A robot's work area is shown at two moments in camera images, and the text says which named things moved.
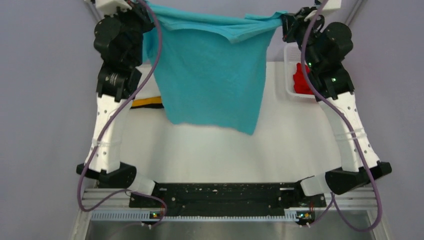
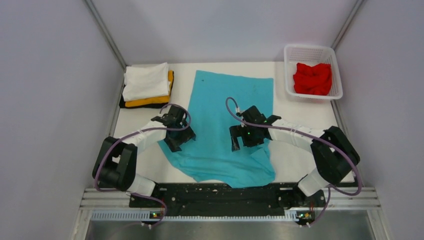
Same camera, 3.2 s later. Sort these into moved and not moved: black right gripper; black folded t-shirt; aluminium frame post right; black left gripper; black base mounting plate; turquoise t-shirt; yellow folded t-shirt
Moved: turquoise t-shirt; black right gripper; black left gripper
Not moved: yellow folded t-shirt; black folded t-shirt; black base mounting plate; aluminium frame post right
